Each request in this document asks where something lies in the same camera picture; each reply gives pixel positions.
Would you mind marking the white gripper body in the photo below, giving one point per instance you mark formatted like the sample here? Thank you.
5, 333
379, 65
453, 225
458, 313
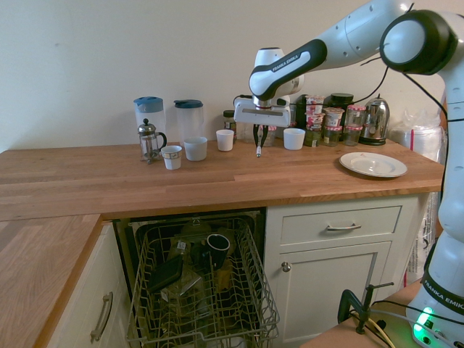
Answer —
261, 113

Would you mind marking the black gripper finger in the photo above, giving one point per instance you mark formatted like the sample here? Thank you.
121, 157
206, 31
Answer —
256, 134
264, 133

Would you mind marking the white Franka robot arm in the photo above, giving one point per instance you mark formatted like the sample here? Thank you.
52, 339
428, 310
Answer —
362, 36

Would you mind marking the dishwasher with open door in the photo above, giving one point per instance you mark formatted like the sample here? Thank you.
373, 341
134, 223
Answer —
121, 246

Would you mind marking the small jar red checkered lid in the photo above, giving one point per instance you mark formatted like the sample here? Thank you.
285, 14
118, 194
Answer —
272, 136

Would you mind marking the spice jar with dark lid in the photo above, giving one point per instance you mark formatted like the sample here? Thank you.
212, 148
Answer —
229, 125

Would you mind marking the wide white ceramic cup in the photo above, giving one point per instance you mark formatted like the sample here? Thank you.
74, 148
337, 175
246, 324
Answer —
294, 139

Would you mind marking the white ribbed cup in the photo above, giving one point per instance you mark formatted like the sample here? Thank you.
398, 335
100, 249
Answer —
224, 141

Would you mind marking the green food tub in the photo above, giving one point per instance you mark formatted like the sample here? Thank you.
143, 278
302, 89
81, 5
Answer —
312, 137

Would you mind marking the red and white yogurt tub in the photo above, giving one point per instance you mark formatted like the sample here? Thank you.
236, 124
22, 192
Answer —
315, 121

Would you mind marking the large white mug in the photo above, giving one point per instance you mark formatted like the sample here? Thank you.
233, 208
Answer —
195, 149

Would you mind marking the glass jar red checkered lid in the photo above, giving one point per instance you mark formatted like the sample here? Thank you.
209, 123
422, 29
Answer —
352, 136
331, 137

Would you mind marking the clear pitcher dark blue lid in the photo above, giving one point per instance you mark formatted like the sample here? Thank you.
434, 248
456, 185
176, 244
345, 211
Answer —
189, 121

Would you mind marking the large black powder tub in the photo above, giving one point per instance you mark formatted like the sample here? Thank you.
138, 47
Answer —
341, 99

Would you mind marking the small patterned white cup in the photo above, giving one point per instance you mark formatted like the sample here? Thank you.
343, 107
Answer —
172, 157

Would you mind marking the large jar red checkered lid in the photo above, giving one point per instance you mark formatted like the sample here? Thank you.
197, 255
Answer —
355, 116

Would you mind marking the glass French press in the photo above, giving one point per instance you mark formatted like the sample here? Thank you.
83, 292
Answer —
148, 143

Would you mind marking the clear pitcher light blue lid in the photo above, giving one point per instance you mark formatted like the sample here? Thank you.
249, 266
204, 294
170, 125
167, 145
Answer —
149, 110

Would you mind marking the stainless steel electric kettle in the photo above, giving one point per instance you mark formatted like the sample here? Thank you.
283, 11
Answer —
376, 119

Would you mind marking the white plate with gold rim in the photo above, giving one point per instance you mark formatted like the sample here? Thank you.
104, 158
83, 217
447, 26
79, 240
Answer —
373, 165

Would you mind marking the black mug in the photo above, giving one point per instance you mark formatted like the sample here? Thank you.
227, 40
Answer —
217, 248

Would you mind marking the round metal cabinet knob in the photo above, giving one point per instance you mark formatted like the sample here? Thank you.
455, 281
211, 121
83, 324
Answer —
286, 267

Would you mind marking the clear plastic bag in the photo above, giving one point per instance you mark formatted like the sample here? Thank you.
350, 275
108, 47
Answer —
417, 136

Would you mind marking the black plastic container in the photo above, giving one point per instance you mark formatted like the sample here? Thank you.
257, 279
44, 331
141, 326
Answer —
166, 273

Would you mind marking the black table clamp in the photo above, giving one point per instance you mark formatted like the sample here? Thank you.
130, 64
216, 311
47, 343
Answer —
348, 301

